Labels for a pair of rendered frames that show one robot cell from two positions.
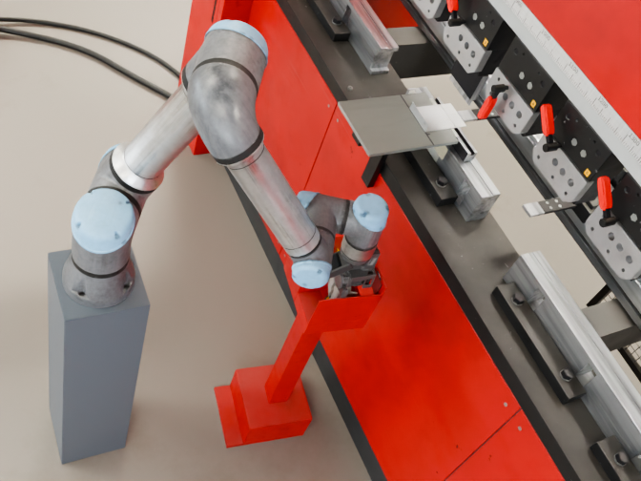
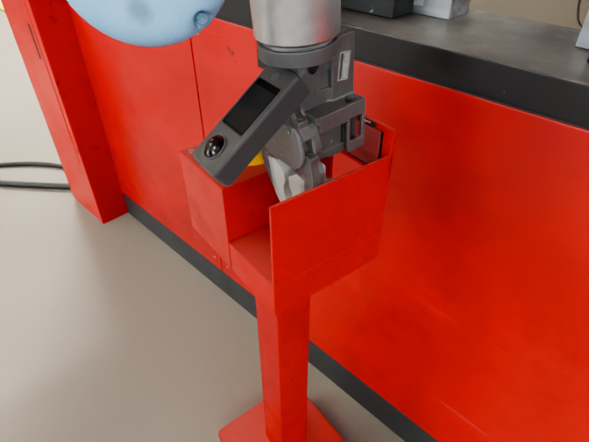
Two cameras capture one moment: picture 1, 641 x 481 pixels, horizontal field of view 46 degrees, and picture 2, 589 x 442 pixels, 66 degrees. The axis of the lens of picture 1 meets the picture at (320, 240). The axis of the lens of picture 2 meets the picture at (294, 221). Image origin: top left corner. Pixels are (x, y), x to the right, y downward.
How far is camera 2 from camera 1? 1.33 m
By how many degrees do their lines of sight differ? 11
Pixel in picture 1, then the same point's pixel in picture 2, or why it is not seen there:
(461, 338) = (573, 177)
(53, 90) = not seen: outside the picture
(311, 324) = (279, 283)
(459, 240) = (461, 34)
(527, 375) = not seen: outside the picture
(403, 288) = (400, 181)
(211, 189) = (131, 245)
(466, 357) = not seen: outside the picture
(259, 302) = (223, 331)
